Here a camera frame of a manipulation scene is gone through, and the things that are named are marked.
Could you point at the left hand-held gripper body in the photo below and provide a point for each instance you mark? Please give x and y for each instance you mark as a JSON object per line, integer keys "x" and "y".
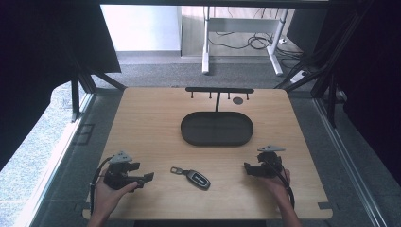
{"x": 117, "y": 176}

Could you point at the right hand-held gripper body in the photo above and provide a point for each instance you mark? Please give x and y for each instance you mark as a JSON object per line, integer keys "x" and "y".
{"x": 271, "y": 162}

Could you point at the black car key fob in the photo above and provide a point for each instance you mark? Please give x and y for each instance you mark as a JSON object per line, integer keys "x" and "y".
{"x": 195, "y": 179}

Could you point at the black key rack with tray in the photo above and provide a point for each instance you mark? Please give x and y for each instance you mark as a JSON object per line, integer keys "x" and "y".
{"x": 217, "y": 128}

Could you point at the person's left hand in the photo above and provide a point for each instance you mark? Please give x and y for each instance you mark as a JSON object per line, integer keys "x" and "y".
{"x": 108, "y": 197}

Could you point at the person's right hand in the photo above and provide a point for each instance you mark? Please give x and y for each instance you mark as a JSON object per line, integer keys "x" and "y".
{"x": 276, "y": 186}

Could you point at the grey round table grommet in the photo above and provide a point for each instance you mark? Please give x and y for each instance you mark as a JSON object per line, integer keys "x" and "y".
{"x": 237, "y": 101}

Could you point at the white power strip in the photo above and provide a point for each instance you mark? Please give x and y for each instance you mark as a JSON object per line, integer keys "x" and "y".
{"x": 298, "y": 76}

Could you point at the black metal stand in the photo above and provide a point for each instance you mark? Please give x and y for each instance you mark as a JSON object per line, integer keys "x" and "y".
{"x": 82, "y": 85}
{"x": 329, "y": 82}

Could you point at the black curtain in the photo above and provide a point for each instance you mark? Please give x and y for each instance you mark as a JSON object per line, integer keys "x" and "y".
{"x": 38, "y": 63}
{"x": 369, "y": 78}

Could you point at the white cabinet panel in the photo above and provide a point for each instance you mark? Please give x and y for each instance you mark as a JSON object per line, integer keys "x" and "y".
{"x": 142, "y": 28}

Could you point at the white metal desk frame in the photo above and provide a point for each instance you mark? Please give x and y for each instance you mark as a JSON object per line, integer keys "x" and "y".
{"x": 242, "y": 24}

